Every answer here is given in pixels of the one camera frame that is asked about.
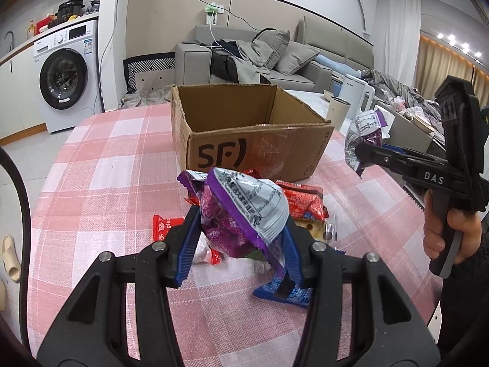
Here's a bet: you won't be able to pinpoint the pile of clothes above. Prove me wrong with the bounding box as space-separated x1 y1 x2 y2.
210 38 273 85

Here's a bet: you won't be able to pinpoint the red container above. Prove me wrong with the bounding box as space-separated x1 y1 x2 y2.
36 13 58 31

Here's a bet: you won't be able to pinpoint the grey sofa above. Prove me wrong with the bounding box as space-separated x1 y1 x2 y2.
175 19 375 93

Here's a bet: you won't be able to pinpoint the purple snack packet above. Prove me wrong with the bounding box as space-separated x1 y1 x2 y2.
344 109 388 180
200 167 296 280
177 169 210 204

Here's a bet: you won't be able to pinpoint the white washing machine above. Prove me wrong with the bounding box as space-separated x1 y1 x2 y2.
34 19 104 134

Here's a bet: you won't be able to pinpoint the pink checked tablecloth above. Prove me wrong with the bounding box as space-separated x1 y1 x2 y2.
27 101 446 367

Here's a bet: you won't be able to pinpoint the green snack packet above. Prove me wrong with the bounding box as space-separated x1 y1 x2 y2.
246 250 270 274

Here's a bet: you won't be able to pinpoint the white electric kettle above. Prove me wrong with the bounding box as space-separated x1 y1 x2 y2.
339 74 375 113

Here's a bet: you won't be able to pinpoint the person's right forearm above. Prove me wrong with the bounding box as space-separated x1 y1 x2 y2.
437 233 489 356

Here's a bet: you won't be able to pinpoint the black cable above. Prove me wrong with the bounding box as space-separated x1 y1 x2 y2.
0 147 33 352

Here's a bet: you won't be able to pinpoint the white coffee table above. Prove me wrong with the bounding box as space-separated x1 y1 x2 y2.
283 90 358 135

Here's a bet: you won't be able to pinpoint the yellow snack packet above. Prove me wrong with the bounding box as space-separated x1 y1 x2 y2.
296 218 327 242

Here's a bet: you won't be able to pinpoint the beige cup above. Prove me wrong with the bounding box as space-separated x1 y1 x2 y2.
326 97 350 131

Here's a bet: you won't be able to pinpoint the red white snack packet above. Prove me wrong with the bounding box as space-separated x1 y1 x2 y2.
153 214 222 266

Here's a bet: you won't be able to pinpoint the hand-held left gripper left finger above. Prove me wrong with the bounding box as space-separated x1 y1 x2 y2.
36 206 204 367

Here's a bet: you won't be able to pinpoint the black rice cooker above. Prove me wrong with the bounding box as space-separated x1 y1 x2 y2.
57 0 85 21

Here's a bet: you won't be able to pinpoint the beige curtain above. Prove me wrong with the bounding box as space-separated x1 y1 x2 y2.
414 34 489 104

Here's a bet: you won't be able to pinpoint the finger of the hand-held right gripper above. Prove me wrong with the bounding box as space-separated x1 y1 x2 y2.
355 142 417 178
381 144 448 164

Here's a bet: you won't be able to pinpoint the grey storage box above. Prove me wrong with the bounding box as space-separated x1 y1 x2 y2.
386 111 436 154

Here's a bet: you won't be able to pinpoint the grey crumpled clothes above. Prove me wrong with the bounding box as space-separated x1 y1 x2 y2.
361 68 446 123

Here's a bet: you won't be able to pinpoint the white kitchen cabinet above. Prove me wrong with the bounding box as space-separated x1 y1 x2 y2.
0 40 50 146

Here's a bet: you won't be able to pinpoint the clear plastic wrapper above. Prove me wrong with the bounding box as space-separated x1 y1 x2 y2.
324 214 340 243

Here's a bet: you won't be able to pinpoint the grey pillow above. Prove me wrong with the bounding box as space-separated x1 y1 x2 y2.
273 41 321 76
254 29 291 71

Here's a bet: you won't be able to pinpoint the crumpled cloth on floor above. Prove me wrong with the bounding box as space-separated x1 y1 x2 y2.
120 86 171 109

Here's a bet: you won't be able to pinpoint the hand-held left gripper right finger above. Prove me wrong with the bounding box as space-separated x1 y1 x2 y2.
283 218 441 367

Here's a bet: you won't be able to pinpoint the person's right hand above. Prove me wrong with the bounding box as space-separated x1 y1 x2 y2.
423 193 483 264

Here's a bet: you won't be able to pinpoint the green white power strip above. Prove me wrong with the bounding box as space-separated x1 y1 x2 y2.
204 4 225 26

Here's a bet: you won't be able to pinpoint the brown cardboard box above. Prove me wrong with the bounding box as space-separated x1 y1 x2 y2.
170 83 334 181

